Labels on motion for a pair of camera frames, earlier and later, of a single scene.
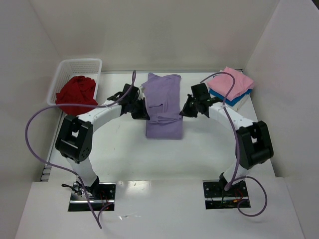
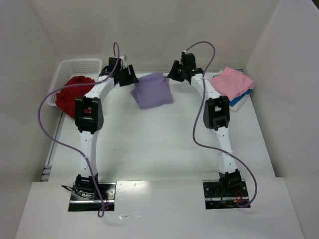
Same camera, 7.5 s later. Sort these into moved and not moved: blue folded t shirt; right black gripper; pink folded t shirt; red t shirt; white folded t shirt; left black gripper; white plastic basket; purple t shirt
Moved: right black gripper; purple t shirt; left black gripper
Not moved: red t shirt; pink folded t shirt; blue folded t shirt; white folded t shirt; white plastic basket
